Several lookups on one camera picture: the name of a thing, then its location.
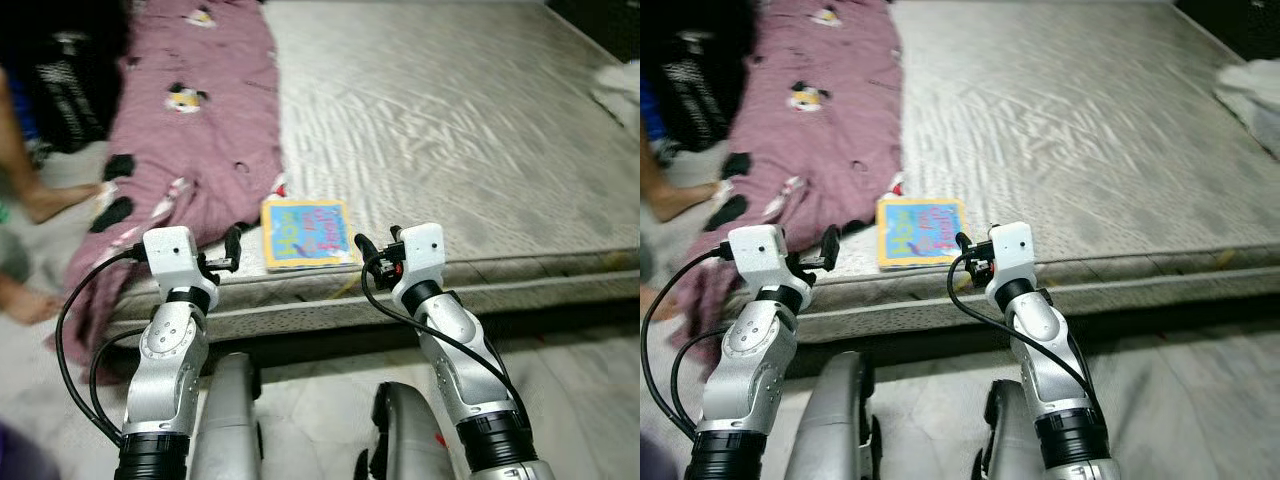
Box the colourful children's book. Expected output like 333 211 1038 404
876 196 969 272
260 198 360 272

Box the white pillow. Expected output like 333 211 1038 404
590 60 640 132
1213 58 1280 162

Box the pink cartoon print blanket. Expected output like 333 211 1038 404
45 0 287 362
675 0 907 347

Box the white quilted mattress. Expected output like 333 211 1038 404
100 0 640 347
790 0 1280 347

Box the person in black clothes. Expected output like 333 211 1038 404
0 65 107 327
640 70 722 322

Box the silver left robot leg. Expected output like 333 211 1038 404
785 350 882 480
190 352 264 480

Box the silver robot leg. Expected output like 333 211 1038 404
785 350 882 480
970 380 1052 480
355 382 457 480
190 352 264 480

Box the silver right robot leg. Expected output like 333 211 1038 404
970 380 1052 480
355 382 457 480

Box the black bag with white print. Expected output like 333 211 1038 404
35 30 127 157
660 30 747 154

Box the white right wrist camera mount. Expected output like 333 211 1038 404
985 222 1039 300
395 223 449 302

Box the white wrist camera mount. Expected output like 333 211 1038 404
985 222 1039 300
142 226 217 302
395 223 449 302
727 224 802 302

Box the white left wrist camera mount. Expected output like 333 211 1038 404
142 226 217 302
727 224 802 302

